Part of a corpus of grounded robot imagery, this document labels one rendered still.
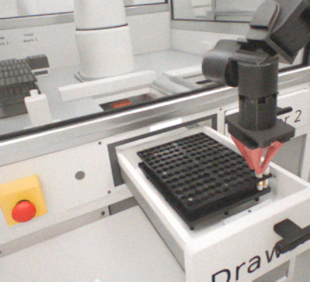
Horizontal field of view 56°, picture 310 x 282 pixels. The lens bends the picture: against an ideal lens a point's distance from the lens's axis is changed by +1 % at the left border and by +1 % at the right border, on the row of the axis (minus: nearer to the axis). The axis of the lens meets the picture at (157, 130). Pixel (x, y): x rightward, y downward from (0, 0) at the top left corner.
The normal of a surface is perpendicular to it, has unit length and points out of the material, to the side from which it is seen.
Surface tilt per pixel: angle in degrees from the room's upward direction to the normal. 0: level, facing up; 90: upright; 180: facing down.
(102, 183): 90
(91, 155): 90
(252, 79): 96
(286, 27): 107
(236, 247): 90
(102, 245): 0
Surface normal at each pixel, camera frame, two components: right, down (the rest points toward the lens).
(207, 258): 0.43, 0.34
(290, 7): -0.75, -0.28
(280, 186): -0.90, 0.25
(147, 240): -0.09, -0.90
